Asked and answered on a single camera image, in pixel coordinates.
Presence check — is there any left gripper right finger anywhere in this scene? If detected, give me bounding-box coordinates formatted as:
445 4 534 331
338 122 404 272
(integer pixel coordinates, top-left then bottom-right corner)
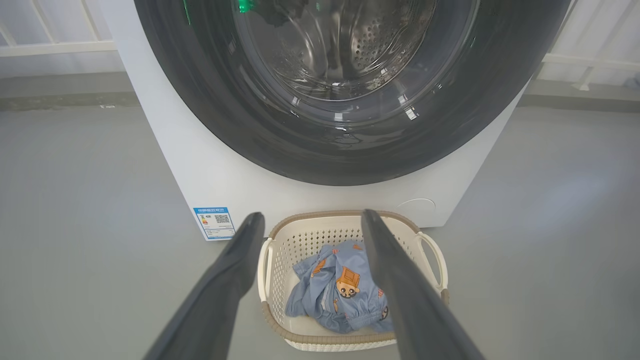
361 209 485 360

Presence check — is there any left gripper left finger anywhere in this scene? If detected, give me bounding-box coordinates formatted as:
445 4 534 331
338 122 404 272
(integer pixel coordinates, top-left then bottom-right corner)
144 212 266 360

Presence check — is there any blue bear print garment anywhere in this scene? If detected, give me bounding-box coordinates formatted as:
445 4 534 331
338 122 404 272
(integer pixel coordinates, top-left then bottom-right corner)
285 240 396 334

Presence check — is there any dark round washer door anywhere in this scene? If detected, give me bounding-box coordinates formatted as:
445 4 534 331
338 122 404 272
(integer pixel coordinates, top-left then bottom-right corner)
134 0 572 187

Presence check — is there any cream perforated laundry basket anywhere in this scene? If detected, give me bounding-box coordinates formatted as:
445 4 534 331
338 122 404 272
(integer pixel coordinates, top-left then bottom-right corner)
257 210 450 352

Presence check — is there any white washing machine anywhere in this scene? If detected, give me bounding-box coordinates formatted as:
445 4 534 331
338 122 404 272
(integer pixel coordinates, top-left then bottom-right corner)
100 0 576 242

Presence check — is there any blue energy label sticker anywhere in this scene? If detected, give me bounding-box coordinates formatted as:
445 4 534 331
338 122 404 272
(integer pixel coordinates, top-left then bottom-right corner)
193 206 237 241

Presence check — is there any round white filter cover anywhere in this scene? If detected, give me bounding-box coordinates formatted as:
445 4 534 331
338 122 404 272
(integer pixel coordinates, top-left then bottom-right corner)
396 198 437 226

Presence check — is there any white metal railing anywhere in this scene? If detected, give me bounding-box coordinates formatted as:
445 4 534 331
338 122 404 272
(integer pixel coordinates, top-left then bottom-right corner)
537 0 640 92
0 0 118 57

